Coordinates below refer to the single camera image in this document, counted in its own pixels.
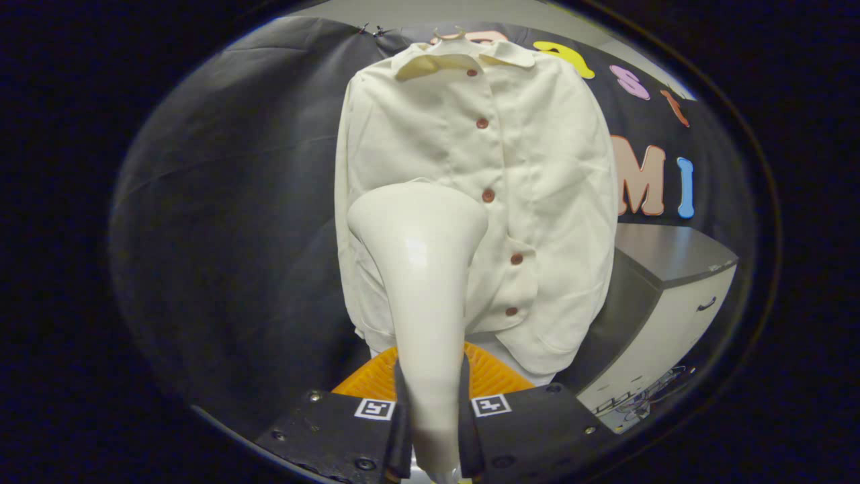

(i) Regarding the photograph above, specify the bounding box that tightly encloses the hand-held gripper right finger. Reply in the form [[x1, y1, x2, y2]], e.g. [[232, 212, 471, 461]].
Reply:
[[458, 343, 619, 481]]

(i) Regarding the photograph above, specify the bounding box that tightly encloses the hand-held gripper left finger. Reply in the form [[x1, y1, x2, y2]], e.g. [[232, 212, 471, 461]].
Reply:
[[255, 346, 412, 483]]

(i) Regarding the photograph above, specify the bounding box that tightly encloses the white garment steamer head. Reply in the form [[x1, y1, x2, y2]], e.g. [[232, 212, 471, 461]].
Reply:
[[347, 181, 489, 481]]

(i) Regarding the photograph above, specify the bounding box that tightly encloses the cream button-up shirt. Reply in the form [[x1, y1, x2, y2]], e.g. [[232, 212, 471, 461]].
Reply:
[[334, 37, 619, 377]]

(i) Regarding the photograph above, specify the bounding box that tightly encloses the grey and white cabinet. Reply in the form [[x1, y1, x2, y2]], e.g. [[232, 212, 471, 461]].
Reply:
[[558, 223, 740, 434]]

